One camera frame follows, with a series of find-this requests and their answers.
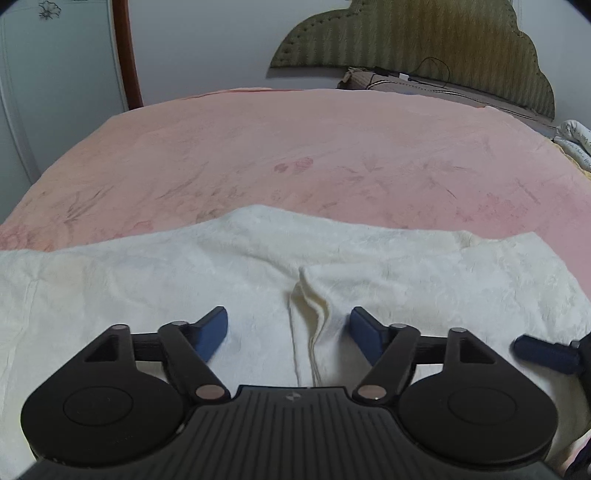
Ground pink floral blanket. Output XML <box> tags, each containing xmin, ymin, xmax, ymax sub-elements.
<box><xmin>0</xmin><ymin>87</ymin><xmax>591</xmax><ymax>259</ymax></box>

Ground white flower-print wardrobe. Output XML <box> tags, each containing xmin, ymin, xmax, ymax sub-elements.
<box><xmin>0</xmin><ymin>0</ymin><xmax>129</xmax><ymax>223</ymax></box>

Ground black cable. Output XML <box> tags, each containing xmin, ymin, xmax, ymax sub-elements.
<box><xmin>373</xmin><ymin>56</ymin><xmax>467</xmax><ymax>94</ymax></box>

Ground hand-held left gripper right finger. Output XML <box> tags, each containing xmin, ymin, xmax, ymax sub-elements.
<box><xmin>348</xmin><ymin>306</ymin><xmax>498</xmax><ymax>405</ymax></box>

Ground green striped headboard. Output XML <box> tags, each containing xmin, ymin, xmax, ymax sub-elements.
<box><xmin>269</xmin><ymin>0</ymin><xmax>556</xmax><ymax>121</ymax></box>

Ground white pants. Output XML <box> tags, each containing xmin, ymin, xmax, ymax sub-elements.
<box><xmin>0</xmin><ymin>205</ymin><xmax>591</xmax><ymax>480</ymax></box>

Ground brown wooden frame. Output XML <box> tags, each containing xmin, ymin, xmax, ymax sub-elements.
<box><xmin>112</xmin><ymin>0</ymin><xmax>144</xmax><ymax>112</ymax></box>

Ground brown grey pillow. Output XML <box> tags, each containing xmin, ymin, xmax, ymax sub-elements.
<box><xmin>335</xmin><ymin>66</ymin><xmax>556</xmax><ymax>136</ymax></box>

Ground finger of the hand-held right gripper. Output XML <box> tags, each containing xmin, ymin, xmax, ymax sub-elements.
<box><xmin>513</xmin><ymin>334</ymin><xmax>591</xmax><ymax>376</ymax></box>

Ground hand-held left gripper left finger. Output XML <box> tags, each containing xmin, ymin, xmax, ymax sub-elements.
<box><xmin>82</xmin><ymin>305</ymin><xmax>232</xmax><ymax>405</ymax></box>

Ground white printed cloth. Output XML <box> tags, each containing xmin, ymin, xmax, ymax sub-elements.
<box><xmin>553</xmin><ymin>119</ymin><xmax>591</xmax><ymax>161</ymax></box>

